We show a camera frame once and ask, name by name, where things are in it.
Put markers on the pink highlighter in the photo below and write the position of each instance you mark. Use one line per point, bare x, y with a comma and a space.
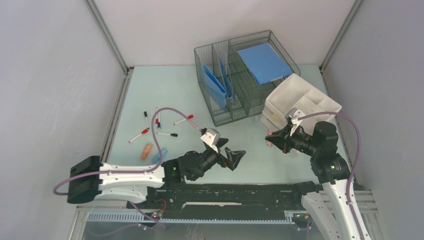
268, 143

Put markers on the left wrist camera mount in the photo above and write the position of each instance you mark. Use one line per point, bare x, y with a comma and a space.
210, 138

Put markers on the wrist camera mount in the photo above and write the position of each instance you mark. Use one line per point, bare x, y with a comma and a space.
293, 116
210, 138

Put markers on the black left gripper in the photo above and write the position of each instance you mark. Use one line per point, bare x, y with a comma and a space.
233, 156

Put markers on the black marker near pink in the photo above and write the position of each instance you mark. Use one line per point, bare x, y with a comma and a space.
167, 134

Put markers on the light blue highlighter lower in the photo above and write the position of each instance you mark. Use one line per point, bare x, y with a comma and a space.
159, 156

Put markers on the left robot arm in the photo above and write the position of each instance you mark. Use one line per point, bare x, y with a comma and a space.
91, 179

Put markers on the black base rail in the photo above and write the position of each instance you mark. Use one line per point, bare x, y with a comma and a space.
228, 202

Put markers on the orange highlighter lower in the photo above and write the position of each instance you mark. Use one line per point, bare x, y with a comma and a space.
146, 151

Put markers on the black cap whiteboard marker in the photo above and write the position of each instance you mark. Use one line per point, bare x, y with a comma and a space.
146, 120

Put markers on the red cap marker lower left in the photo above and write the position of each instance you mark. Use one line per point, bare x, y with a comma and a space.
146, 130

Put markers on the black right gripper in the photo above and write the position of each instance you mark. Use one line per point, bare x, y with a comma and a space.
281, 139

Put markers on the blue folder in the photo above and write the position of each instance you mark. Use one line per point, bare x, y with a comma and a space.
214, 87
228, 82
264, 63

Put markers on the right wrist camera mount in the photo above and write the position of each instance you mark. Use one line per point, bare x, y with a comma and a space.
293, 116

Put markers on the white plastic drawer organizer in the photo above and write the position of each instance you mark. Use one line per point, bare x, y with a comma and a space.
294, 92

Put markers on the green wire mesh organizer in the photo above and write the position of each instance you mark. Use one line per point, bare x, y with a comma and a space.
249, 97

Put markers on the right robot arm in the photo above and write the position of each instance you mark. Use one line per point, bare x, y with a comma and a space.
344, 220

